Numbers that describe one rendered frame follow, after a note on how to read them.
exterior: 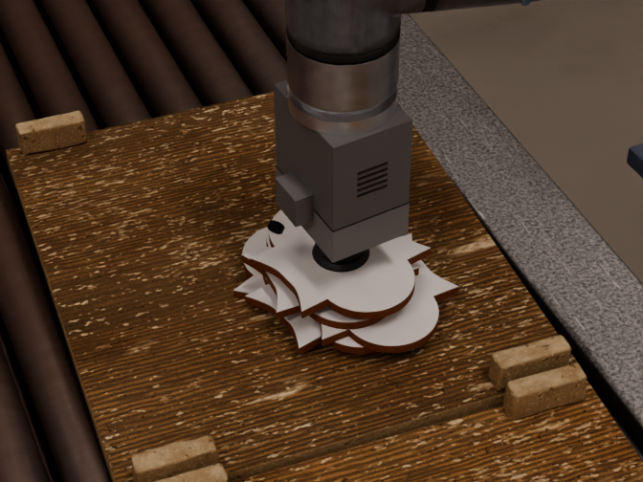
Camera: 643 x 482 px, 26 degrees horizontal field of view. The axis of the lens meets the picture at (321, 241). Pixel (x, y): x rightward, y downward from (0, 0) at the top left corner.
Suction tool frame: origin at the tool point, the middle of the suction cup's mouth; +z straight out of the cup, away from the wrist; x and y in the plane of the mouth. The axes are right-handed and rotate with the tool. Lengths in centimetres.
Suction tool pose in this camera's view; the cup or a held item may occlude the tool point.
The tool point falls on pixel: (341, 261)
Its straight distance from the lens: 105.4
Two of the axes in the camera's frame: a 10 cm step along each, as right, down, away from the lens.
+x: 8.7, -3.3, 3.7
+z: 0.0, 7.4, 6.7
